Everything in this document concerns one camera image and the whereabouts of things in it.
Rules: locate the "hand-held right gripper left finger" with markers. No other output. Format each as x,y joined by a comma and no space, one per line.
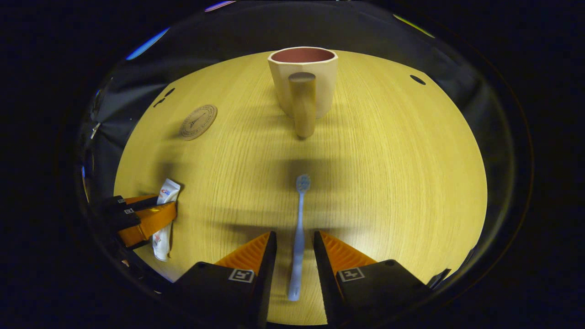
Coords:
267,274

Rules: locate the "wooden desktop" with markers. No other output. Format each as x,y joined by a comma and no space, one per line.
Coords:
365,183

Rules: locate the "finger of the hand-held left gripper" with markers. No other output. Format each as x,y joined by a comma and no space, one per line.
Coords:
137,202
151,221

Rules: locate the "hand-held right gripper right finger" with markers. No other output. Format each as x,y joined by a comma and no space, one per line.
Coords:
325,274

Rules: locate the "white toothpaste tube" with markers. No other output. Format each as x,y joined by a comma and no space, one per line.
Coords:
169,189

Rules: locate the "round cork coaster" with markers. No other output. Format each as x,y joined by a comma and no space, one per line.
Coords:
198,122

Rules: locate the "light blue toothbrush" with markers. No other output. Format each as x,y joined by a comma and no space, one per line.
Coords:
299,228

